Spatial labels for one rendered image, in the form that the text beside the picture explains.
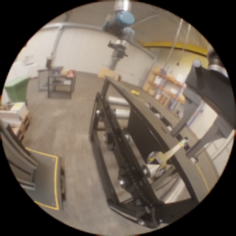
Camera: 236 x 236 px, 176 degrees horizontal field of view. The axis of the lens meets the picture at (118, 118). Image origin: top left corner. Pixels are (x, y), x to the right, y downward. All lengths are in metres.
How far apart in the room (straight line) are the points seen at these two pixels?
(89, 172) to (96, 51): 10.45
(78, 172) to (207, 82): 1.37
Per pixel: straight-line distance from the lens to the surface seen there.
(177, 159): 0.22
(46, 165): 1.08
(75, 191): 1.28
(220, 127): 0.16
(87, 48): 10.46
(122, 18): 0.45
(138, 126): 0.38
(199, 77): 0.17
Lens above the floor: 1.27
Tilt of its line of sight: 33 degrees down
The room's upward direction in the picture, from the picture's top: 24 degrees clockwise
